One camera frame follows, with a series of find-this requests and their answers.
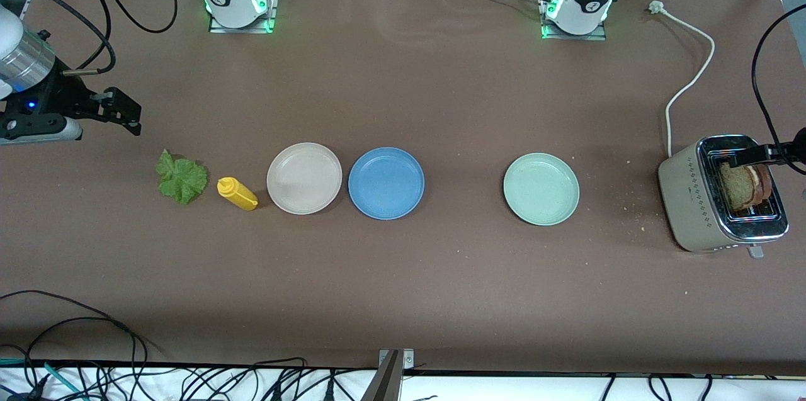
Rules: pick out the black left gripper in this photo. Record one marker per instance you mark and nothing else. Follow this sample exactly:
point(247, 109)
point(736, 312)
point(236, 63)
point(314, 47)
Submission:
point(764, 153)

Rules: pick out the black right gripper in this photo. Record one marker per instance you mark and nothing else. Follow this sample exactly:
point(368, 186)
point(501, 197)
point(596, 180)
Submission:
point(62, 97)

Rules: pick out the brown bread slice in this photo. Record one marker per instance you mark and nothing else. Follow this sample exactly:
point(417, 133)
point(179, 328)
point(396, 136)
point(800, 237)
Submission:
point(737, 190)
point(764, 184)

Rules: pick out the green lettuce leaf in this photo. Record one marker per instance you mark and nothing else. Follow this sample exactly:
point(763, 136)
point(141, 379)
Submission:
point(182, 179)

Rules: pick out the yellow mustard squeeze bottle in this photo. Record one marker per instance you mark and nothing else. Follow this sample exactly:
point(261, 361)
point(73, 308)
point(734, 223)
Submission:
point(236, 193)

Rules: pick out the beige round plate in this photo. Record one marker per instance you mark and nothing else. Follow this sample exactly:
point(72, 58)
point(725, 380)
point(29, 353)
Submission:
point(305, 178)

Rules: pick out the mint green round plate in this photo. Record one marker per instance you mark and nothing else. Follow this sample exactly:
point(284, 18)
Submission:
point(541, 189)

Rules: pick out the blue round plate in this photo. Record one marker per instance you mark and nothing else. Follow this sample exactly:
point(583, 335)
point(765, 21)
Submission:
point(386, 183)

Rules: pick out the silver beige toaster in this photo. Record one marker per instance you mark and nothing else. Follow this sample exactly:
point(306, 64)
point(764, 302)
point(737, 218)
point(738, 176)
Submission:
point(689, 199)

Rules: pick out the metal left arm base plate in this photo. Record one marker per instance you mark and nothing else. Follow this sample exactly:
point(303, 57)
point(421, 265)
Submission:
point(598, 37)

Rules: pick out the aluminium bracket post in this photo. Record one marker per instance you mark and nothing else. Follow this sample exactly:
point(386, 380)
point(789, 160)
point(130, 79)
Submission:
point(390, 382)

